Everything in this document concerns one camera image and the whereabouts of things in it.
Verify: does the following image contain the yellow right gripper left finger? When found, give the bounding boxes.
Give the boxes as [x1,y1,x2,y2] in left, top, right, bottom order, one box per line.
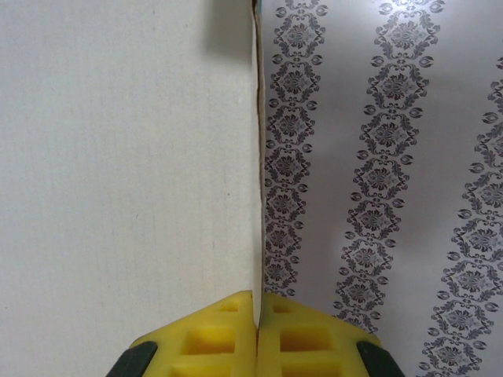
[105,290,259,377]

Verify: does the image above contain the white and teal cardboard box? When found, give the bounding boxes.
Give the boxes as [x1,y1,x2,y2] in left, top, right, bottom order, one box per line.
[0,0,267,377]

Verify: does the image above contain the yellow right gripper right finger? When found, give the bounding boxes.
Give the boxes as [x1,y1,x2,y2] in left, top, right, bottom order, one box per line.
[258,293,402,377]

